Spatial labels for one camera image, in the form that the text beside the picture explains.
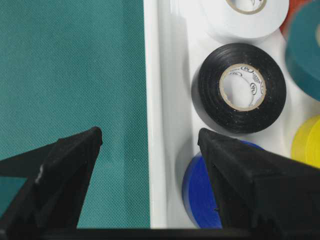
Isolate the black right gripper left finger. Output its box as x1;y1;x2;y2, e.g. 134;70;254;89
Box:
0;126;103;240

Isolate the black tape roll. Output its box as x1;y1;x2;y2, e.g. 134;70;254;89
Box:
191;43;287;135

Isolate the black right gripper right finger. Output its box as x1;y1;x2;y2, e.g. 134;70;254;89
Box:
198;128;320;240

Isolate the yellow tape roll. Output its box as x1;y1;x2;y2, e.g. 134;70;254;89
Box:
291;115;320;169

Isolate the red tape roll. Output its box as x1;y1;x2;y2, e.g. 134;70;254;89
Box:
279;0;312;39

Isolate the white tape roll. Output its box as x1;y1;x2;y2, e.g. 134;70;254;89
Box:
199;0;290;43

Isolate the green tape roll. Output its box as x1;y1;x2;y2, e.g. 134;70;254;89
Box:
284;0;320;101

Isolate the white plastic case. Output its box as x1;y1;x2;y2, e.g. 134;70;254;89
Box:
143;0;320;229

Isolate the blue tape roll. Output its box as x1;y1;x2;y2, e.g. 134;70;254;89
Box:
182;152;251;229

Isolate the green table cloth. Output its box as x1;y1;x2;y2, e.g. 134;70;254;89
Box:
0;0;150;228

